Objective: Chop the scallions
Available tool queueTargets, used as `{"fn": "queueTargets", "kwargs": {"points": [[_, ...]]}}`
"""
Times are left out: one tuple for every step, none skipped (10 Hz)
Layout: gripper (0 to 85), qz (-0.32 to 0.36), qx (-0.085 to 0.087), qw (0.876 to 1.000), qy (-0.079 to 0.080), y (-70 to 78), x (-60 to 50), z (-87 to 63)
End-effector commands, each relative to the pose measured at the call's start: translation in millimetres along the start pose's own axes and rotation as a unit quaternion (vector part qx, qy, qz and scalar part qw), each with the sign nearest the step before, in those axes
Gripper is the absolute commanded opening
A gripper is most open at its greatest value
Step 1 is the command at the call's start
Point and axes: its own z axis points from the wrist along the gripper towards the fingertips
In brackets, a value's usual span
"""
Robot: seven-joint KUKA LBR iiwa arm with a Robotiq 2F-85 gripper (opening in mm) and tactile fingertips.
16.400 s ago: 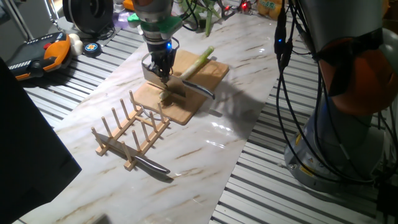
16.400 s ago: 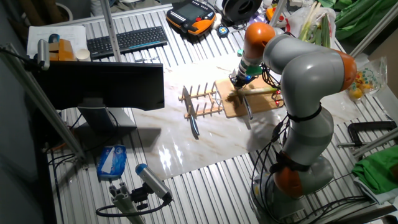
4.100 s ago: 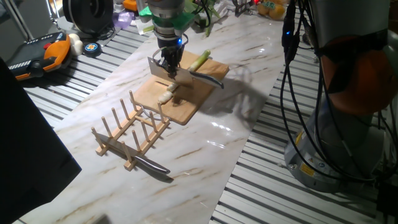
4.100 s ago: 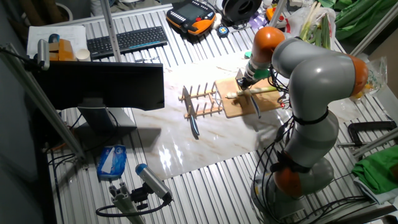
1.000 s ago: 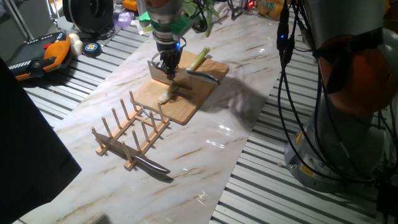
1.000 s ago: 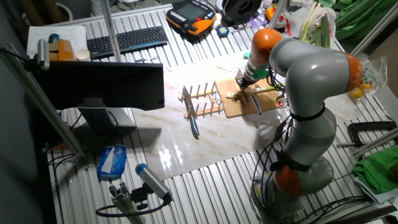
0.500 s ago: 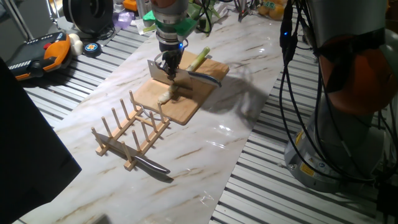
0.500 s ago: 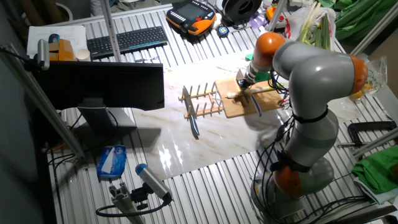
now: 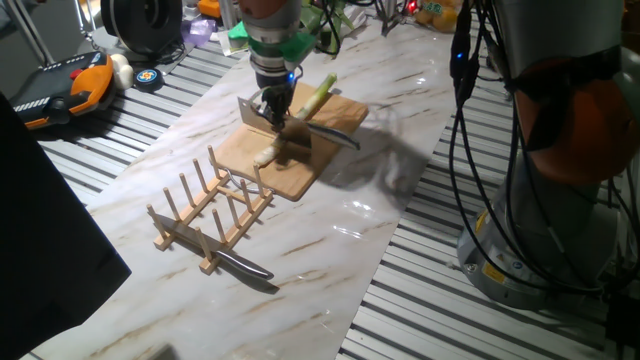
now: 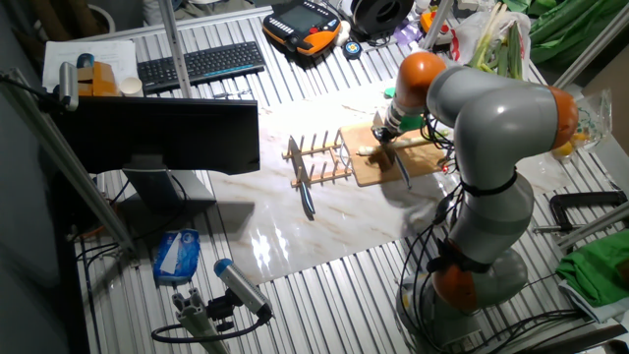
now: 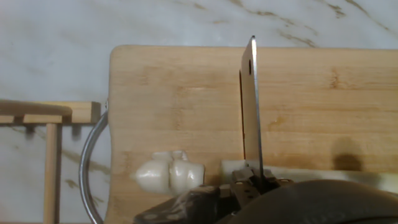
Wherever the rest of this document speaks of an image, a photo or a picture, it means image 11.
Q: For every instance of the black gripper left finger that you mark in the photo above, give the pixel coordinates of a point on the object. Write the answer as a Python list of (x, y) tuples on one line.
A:
[(186, 205)]

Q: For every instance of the wooden cutting board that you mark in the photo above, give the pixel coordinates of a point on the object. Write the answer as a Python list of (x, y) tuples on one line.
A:
[(186, 93)]

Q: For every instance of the steel cleaver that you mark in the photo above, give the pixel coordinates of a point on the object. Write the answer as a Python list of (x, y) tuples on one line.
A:
[(250, 109)]

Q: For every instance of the single white green scallion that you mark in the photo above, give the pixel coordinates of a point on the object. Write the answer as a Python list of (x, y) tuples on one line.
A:
[(373, 182)]

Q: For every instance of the short white scallion piece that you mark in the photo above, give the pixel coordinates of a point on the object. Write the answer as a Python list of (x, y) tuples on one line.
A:
[(186, 175)]

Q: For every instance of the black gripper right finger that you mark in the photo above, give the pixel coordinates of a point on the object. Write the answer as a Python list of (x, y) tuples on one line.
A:
[(265, 183)]

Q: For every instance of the white scallion root bulb piece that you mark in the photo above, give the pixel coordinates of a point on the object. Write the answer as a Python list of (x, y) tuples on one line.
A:
[(152, 177)]

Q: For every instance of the wooden peg rack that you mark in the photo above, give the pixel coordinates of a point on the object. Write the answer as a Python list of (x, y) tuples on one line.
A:
[(49, 171)]

